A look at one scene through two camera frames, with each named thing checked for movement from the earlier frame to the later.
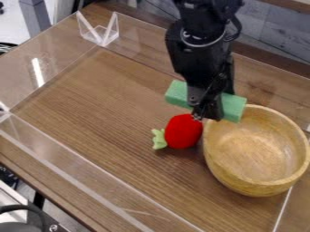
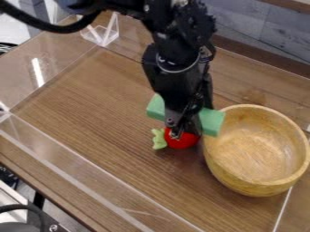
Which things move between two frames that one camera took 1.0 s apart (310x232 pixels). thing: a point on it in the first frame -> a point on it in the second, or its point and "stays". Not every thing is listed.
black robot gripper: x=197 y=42 -> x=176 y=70
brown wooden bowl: x=256 y=156 stays
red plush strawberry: x=181 y=134 stays
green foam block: x=233 y=103 -> x=211 y=117
